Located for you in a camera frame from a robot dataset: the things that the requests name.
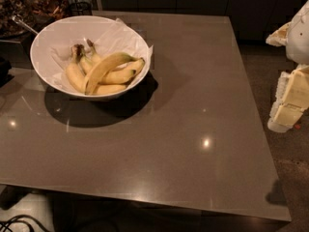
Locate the yellow banana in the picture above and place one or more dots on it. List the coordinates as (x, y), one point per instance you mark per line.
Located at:
(101, 68)
(109, 89)
(117, 75)
(73, 72)

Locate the metal spoon handle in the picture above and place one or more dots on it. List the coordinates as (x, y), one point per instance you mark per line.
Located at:
(21, 23)

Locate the white bowl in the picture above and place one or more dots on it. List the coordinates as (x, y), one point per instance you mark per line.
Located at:
(48, 42)

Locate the white paper liner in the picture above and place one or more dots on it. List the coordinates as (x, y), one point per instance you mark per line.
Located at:
(98, 56)

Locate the glass bowl of snacks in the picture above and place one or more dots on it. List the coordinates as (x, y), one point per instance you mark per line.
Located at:
(27, 11)

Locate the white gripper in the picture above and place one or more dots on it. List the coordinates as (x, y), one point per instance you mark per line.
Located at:
(299, 38)

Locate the black wire basket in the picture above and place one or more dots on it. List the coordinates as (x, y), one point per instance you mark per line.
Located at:
(80, 8)

